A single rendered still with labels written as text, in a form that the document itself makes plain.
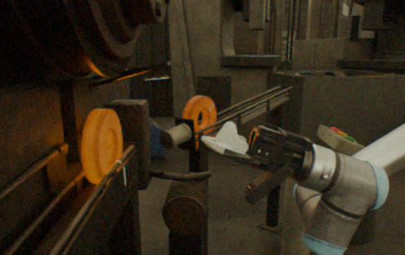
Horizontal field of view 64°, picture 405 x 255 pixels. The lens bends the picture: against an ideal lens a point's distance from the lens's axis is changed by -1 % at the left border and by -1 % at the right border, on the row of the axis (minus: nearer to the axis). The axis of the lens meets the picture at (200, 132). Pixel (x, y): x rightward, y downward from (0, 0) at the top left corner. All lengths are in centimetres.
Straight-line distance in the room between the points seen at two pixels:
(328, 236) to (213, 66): 270
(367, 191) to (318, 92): 205
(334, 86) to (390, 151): 195
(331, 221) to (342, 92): 217
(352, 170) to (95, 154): 49
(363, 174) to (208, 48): 273
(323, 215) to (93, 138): 48
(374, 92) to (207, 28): 160
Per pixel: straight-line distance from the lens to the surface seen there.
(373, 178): 71
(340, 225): 73
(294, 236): 144
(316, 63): 479
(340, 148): 131
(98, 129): 63
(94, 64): 53
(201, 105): 108
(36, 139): 57
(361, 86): 293
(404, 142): 87
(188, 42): 335
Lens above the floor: 93
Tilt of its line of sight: 14 degrees down
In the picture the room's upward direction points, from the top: straight up
